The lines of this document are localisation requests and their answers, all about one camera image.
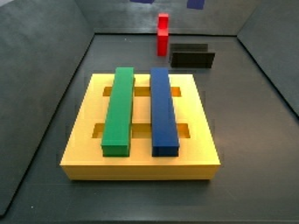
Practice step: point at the purple bridge-shaped block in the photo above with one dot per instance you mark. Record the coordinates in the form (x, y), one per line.
(193, 4)

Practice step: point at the yellow slotted board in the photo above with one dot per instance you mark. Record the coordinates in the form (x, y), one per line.
(83, 161)

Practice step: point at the blue long block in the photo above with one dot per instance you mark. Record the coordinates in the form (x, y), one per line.
(165, 132)

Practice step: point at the green long block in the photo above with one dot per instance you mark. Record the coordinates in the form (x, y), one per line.
(116, 135)

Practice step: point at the red bridge-shaped block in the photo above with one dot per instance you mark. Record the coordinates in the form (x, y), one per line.
(162, 40)

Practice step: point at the black metal bracket holder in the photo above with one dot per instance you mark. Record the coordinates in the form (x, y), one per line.
(191, 56)

